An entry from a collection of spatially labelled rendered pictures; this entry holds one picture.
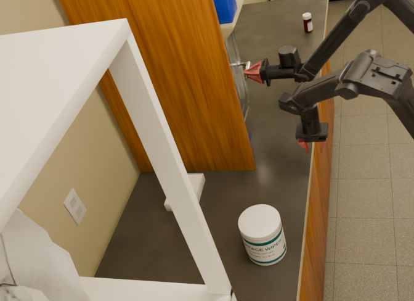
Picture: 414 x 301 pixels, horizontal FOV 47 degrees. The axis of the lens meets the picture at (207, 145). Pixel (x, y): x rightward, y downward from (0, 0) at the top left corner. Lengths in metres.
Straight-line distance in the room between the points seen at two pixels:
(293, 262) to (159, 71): 0.76
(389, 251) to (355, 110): 1.20
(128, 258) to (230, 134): 0.57
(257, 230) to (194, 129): 0.50
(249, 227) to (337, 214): 1.46
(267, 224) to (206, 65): 0.54
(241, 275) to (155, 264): 0.31
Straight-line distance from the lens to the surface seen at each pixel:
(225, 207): 1.76
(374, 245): 2.76
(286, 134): 1.99
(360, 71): 1.13
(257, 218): 1.50
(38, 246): 0.78
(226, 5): 1.59
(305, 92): 1.38
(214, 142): 1.80
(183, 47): 1.58
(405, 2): 1.61
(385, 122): 3.46
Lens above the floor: 2.22
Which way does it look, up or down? 39 degrees down
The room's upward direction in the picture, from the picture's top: 19 degrees counter-clockwise
